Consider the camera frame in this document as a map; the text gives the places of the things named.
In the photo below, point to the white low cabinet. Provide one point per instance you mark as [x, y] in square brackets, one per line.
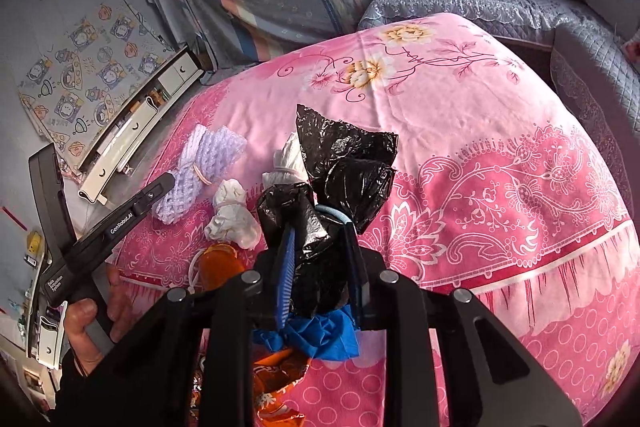
[135, 127]

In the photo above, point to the yellow box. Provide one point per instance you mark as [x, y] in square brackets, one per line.
[33, 248]

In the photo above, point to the black plastic bag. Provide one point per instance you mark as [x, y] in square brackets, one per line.
[345, 147]

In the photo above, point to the grey quilted sofa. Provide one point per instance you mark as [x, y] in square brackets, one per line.
[500, 2]

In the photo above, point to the baby print pillow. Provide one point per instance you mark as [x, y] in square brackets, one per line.
[632, 48]

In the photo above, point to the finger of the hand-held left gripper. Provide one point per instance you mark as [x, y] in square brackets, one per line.
[155, 191]

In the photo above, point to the person's left forearm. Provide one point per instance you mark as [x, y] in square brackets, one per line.
[80, 399]

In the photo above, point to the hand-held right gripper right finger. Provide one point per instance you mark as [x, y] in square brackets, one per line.
[356, 279]

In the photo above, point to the white tied plastic bag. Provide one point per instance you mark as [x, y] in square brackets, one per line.
[232, 222]

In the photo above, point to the orange plastic bag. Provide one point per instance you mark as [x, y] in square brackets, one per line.
[220, 267]

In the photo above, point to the blue plastic bag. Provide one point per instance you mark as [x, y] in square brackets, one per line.
[325, 334]

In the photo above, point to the person's left hand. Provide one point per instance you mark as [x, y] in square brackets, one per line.
[80, 342]

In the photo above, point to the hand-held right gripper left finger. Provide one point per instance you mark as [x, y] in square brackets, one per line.
[286, 277]

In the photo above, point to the pink floral blanket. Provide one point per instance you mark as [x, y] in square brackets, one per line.
[450, 107]

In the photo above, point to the pale foam net sleeve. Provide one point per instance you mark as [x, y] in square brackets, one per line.
[210, 147]

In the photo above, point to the cartoon print wall cloth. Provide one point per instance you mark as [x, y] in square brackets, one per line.
[75, 57]

